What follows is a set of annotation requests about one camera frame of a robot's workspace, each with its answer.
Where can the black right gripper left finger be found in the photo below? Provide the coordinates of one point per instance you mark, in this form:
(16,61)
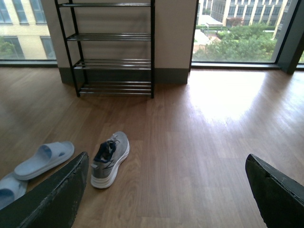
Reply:
(53,203)

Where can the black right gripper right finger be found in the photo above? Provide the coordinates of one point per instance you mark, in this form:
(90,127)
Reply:
(279,198)

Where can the light blue slide slipper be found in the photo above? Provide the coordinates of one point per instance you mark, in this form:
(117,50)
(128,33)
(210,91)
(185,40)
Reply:
(48,156)

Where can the grey knit sneaker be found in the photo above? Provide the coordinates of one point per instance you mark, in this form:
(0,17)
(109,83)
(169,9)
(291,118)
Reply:
(106,162)

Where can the black metal shoe rack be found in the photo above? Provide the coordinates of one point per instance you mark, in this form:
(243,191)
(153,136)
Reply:
(79,64)

